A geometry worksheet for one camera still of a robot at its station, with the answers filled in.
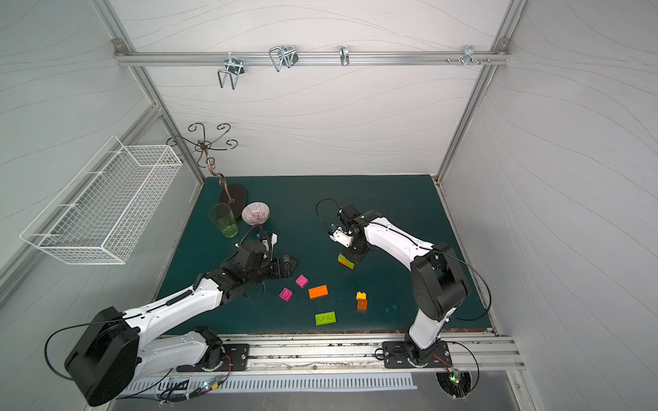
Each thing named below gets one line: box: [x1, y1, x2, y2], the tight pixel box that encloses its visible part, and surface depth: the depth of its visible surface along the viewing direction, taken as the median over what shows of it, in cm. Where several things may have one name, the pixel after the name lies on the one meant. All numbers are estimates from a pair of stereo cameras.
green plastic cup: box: [207, 202, 239, 239], surface depth 97 cm
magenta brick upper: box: [294, 274, 309, 289], surface depth 89 cm
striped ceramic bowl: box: [241, 201, 270, 226], surface depth 106 cm
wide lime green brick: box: [314, 310, 337, 327], surface depth 82 cm
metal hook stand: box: [166, 122, 247, 219], surface depth 94 cm
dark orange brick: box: [357, 298, 368, 311], surface depth 84 cm
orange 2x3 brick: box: [307, 284, 329, 300], surface depth 88 cm
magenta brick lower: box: [279, 287, 294, 303], surface depth 86 cm
